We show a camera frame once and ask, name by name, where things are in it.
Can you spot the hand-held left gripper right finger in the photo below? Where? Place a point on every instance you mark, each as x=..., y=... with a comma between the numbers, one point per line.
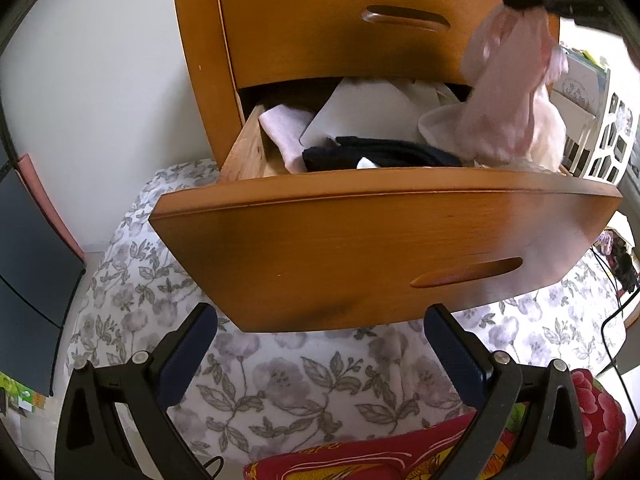
x=452, y=355

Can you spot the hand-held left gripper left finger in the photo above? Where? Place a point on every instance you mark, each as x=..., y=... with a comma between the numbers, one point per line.
x=187, y=355

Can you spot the pink sheer underwear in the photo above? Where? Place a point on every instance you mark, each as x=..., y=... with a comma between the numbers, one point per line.
x=500, y=100

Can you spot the wooden drawer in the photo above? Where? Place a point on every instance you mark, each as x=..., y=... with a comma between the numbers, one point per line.
x=300, y=35
x=350, y=240

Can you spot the black garment with white label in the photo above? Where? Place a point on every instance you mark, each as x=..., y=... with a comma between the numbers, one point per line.
x=390, y=152

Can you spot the closed wooden drawer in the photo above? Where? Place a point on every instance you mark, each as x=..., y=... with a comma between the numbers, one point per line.
x=300, y=35

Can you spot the white lattice basket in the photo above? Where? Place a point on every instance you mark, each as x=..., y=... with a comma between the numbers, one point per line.
x=612, y=135
x=580, y=90

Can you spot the grey floral blanket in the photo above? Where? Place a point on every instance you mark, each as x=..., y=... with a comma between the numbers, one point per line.
x=280, y=385

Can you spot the red floral blanket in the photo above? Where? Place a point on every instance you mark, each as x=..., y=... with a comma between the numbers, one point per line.
x=350, y=460

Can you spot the green printed package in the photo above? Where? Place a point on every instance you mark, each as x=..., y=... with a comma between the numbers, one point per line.
x=20, y=392

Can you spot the dark cabinet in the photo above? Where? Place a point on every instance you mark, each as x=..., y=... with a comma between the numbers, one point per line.
x=30, y=260

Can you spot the dark clothes pile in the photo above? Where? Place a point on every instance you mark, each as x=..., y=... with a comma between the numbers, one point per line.
x=620, y=260

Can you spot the light pink folded cloth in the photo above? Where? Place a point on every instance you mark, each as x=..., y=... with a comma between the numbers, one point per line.
x=287, y=130

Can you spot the wooden nightstand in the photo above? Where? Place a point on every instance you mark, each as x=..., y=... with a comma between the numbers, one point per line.
x=200, y=35

